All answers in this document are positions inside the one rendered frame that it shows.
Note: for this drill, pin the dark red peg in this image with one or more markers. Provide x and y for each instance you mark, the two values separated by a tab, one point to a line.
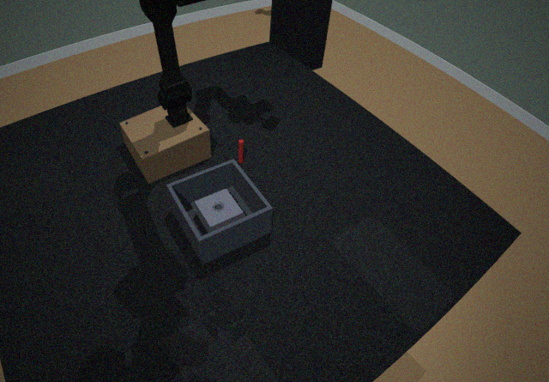
240	151

